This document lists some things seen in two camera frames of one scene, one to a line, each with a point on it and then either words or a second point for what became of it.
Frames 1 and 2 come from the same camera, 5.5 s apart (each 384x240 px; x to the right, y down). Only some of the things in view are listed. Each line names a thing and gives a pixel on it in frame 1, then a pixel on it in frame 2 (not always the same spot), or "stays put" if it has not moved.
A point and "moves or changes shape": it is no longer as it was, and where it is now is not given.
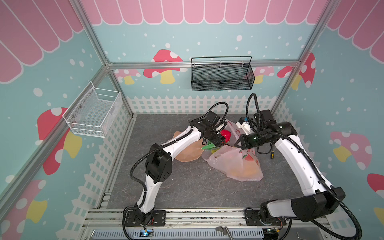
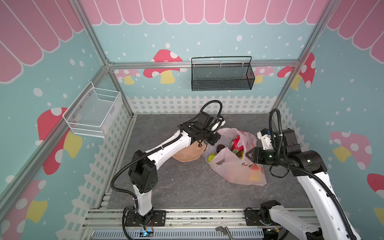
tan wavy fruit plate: [192, 153] stays put
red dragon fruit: [227, 134] → [235, 148]
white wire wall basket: [95, 112] stays put
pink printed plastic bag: [238, 163] moves or changes shape
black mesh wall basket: [222, 73] stays put
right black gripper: [241, 142] → [256, 154]
